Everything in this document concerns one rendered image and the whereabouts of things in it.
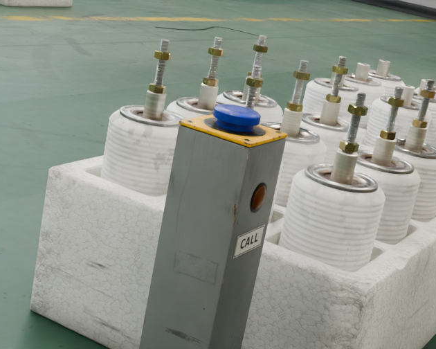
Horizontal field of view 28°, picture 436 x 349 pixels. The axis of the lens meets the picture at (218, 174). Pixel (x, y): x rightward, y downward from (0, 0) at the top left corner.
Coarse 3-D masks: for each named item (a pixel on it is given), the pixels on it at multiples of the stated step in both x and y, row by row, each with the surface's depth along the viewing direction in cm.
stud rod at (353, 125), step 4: (360, 92) 86; (356, 96) 86; (360, 96) 85; (364, 96) 85; (356, 100) 86; (360, 100) 85; (364, 100) 86; (356, 104) 86; (360, 104) 86; (352, 116) 86; (356, 116) 86; (360, 116) 86; (352, 120) 86; (356, 120) 86; (352, 124) 86; (356, 124) 86; (348, 128) 87; (352, 128) 86; (356, 128) 86; (348, 132) 87; (352, 132) 86; (356, 132) 87; (348, 136) 87; (352, 136) 87; (348, 140) 87; (352, 140) 87; (348, 152) 87
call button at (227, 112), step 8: (224, 104) 74; (216, 112) 72; (224, 112) 72; (232, 112) 72; (240, 112) 72; (248, 112) 73; (256, 112) 74; (224, 120) 72; (232, 120) 72; (240, 120) 72; (248, 120) 72; (256, 120) 72; (232, 128) 72; (240, 128) 72; (248, 128) 73
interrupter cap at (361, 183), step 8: (312, 168) 89; (320, 168) 90; (328, 168) 90; (312, 176) 86; (320, 176) 87; (328, 176) 89; (360, 176) 90; (368, 176) 90; (328, 184) 85; (336, 184) 85; (344, 184) 86; (352, 184) 87; (360, 184) 87; (368, 184) 87; (376, 184) 88; (352, 192) 85; (360, 192) 85; (368, 192) 86
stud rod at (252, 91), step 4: (256, 68) 91; (260, 68) 91; (256, 72) 91; (260, 72) 91; (252, 76) 91; (256, 76) 91; (248, 88) 92; (252, 88) 91; (256, 88) 91; (248, 92) 92; (252, 92) 91; (256, 92) 91; (248, 96) 92; (252, 96) 91; (248, 100) 92; (252, 100) 92; (248, 104) 92; (252, 104) 92; (252, 108) 92
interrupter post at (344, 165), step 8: (336, 152) 87; (344, 152) 87; (352, 152) 88; (336, 160) 87; (344, 160) 87; (352, 160) 87; (336, 168) 87; (344, 168) 87; (352, 168) 87; (336, 176) 87; (344, 176) 87; (352, 176) 88
